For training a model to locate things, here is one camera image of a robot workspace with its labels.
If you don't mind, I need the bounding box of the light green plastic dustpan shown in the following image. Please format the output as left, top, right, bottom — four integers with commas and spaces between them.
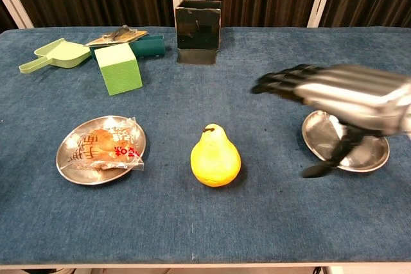
18, 37, 92, 74

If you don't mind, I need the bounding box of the black open square box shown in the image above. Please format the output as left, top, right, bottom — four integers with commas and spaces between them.
174, 0, 223, 65

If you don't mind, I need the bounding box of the yellow toy pear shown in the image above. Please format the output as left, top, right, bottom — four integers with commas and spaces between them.
190, 123, 242, 187

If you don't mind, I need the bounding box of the green foam cube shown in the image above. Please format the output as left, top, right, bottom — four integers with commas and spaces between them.
94, 44, 144, 97

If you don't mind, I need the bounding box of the pastry packet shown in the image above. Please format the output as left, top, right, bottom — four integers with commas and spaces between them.
60, 116, 145, 172

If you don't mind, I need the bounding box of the teal rectangular box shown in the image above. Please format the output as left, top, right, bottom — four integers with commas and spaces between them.
89, 35, 166, 60

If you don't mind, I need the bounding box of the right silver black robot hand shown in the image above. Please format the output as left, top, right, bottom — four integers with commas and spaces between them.
250, 64, 411, 178

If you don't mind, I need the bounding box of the steel round plate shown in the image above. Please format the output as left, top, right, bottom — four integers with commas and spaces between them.
301, 109, 390, 173
55, 115, 147, 186

